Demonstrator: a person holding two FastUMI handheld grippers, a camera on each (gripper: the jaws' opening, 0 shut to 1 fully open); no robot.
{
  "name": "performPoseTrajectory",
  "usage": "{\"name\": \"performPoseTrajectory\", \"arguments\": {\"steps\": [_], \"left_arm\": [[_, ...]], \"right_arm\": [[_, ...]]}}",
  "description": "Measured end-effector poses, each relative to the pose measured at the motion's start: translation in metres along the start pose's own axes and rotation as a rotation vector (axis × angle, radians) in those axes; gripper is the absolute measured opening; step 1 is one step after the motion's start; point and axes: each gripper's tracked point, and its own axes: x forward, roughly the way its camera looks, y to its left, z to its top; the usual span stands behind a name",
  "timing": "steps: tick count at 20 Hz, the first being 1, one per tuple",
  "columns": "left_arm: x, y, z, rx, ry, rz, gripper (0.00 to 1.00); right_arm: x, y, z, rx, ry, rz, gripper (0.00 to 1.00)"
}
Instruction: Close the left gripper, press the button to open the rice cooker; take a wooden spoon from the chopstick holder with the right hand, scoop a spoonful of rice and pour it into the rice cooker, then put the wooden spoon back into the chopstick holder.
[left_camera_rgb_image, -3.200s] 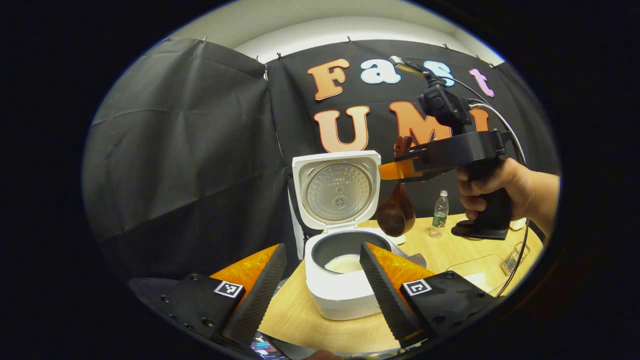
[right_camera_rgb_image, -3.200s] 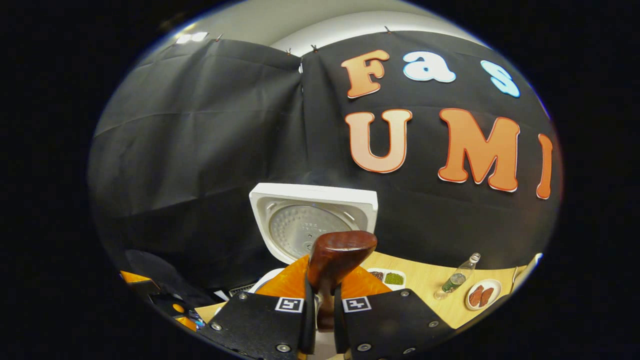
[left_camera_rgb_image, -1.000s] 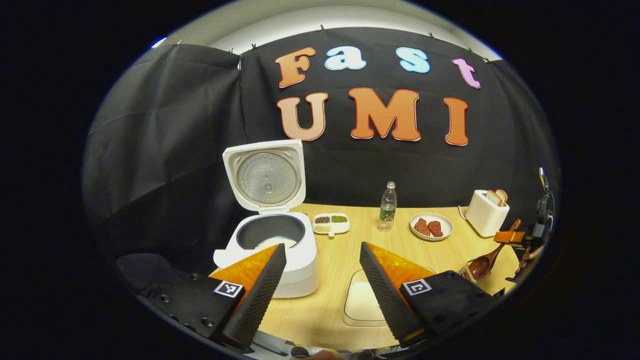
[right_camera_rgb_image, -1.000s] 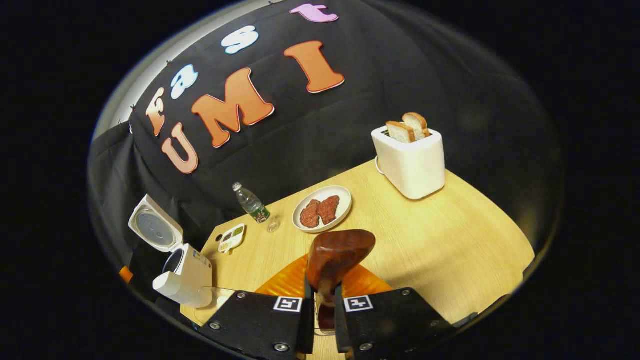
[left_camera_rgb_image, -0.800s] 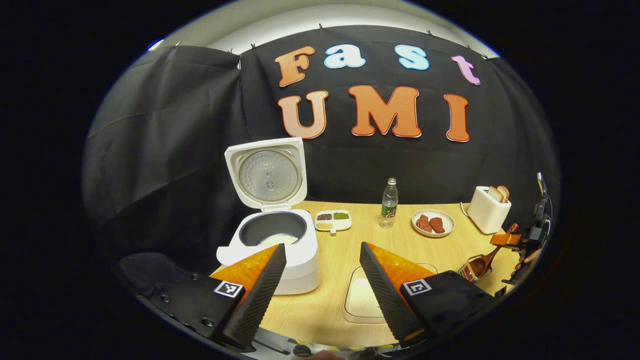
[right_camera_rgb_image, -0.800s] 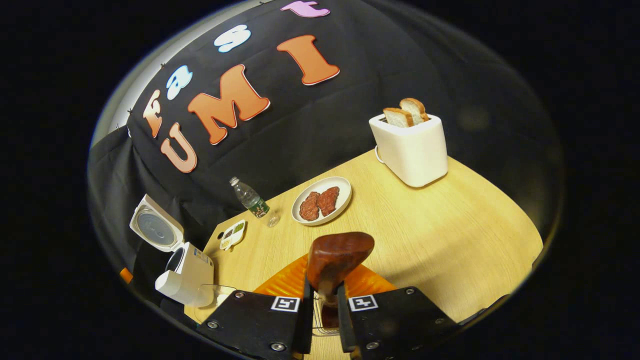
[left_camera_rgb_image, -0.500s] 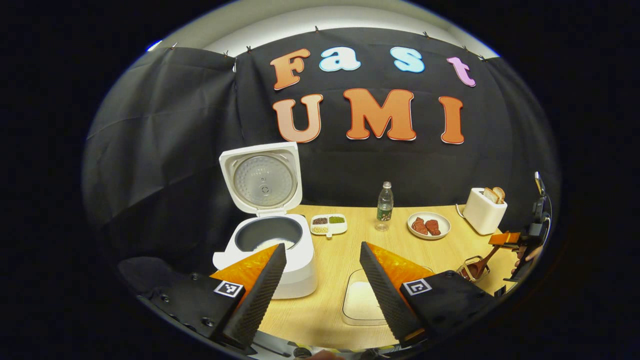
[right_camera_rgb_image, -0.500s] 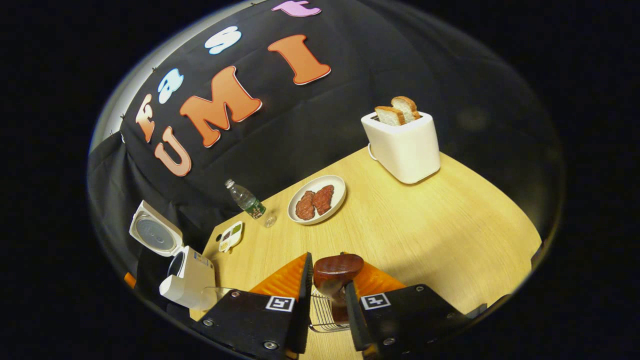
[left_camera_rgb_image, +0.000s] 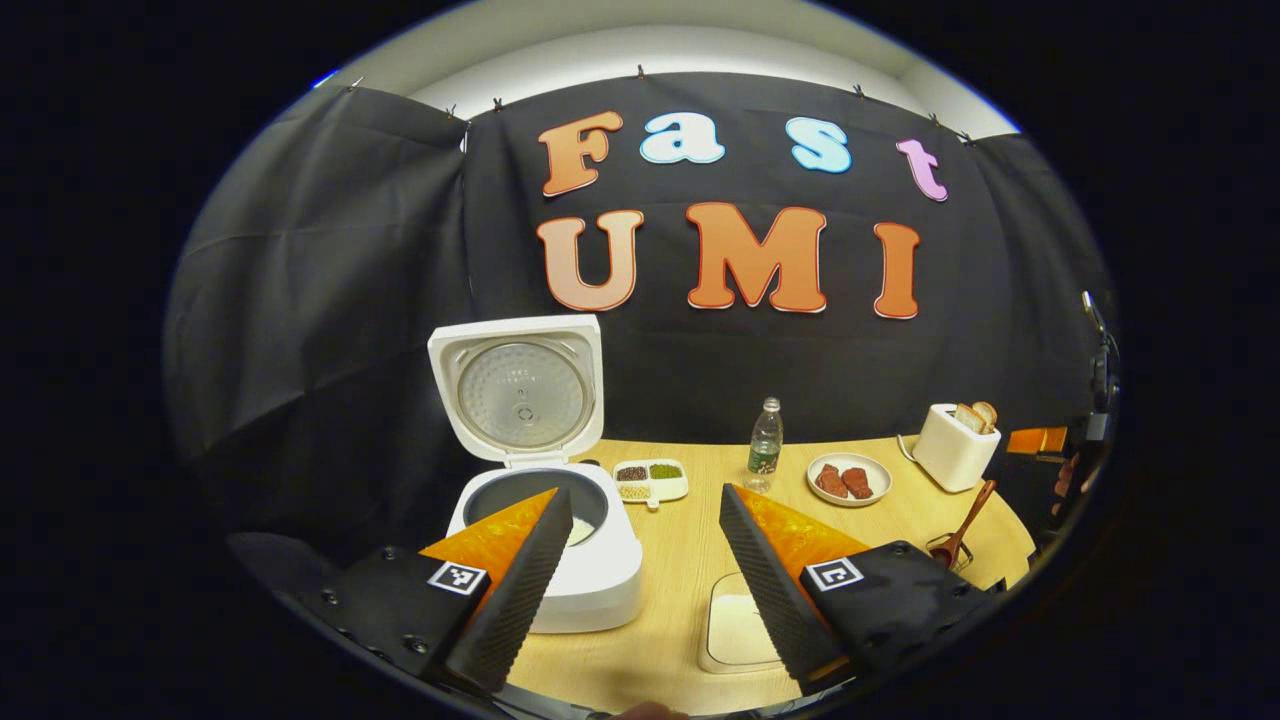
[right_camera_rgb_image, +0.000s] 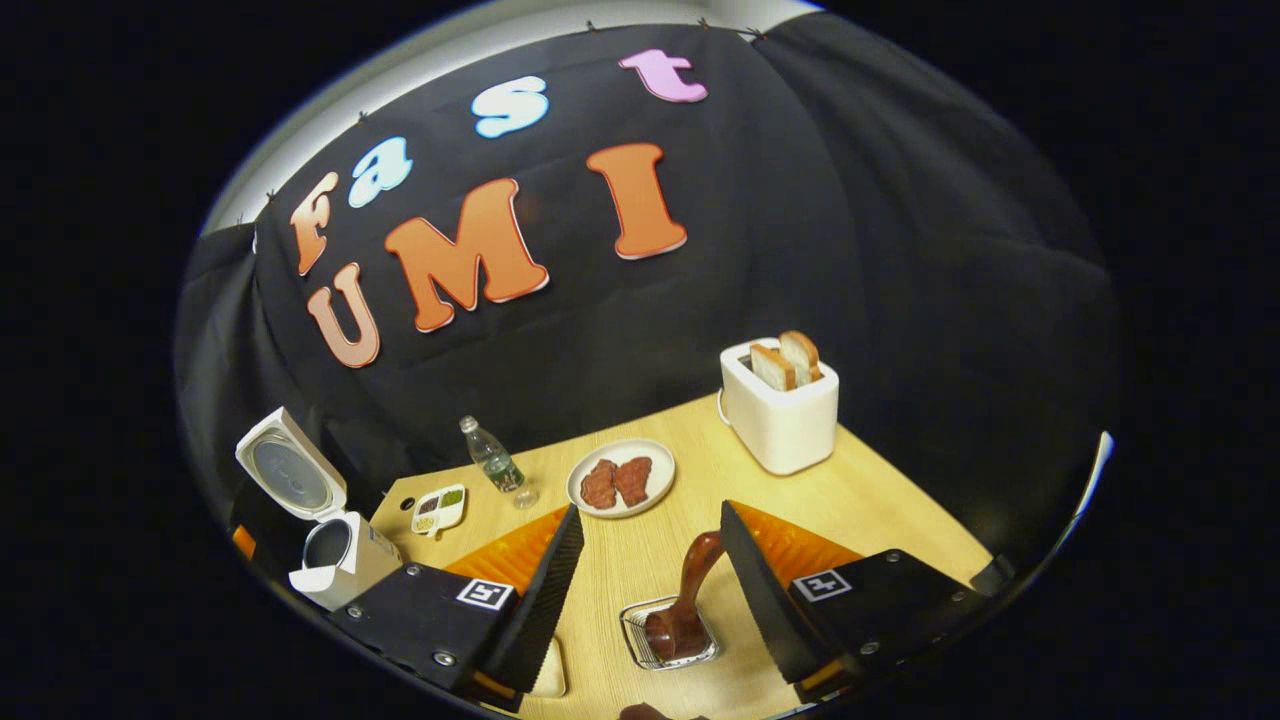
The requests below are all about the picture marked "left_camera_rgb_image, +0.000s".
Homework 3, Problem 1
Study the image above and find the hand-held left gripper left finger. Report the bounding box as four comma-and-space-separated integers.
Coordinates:
296, 487, 575, 693

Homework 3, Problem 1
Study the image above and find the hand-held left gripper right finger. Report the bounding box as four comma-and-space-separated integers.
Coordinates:
718, 484, 1001, 696

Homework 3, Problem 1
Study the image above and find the clear rice container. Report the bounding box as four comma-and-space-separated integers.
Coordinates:
697, 572, 791, 674

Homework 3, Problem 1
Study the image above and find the wooden spoon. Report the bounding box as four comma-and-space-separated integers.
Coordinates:
928, 480, 998, 569

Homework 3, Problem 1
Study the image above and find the white rice cooker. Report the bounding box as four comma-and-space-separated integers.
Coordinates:
428, 315, 644, 634

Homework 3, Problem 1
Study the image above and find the metal wire chopstick holder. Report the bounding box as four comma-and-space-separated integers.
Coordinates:
925, 535, 977, 577

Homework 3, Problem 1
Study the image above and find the white toaster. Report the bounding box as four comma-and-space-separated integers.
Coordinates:
912, 403, 1001, 493

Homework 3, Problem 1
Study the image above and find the white round plate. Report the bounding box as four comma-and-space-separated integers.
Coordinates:
806, 452, 893, 508

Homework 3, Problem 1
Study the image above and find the clear plastic water bottle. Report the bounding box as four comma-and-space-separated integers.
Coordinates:
745, 397, 785, 494

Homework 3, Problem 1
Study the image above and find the white divided dish of beans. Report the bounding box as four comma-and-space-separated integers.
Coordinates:
612, 459, 690, 511

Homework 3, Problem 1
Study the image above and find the black backdrop cloth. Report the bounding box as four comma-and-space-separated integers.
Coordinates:
165, 70, 1116, 561

